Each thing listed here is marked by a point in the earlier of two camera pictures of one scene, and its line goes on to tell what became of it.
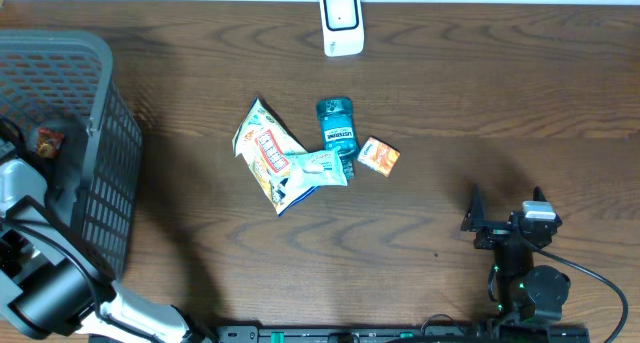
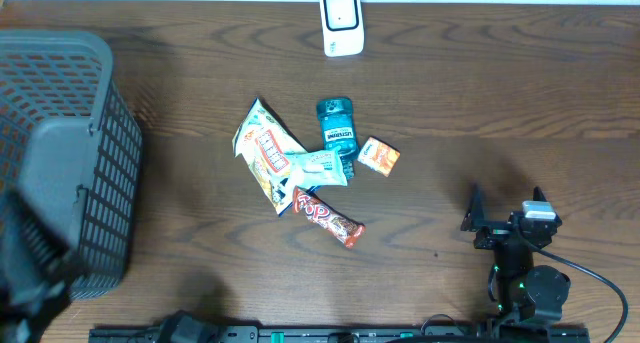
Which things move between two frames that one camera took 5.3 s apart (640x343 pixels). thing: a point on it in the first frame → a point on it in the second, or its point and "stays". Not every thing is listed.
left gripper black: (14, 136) → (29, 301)
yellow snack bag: (264, 143) stays
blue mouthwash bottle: (339, 129) stays
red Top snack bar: (49, 142) → (346, 229)
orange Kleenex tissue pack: (379, 156) stays
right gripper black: (494, 231) stays
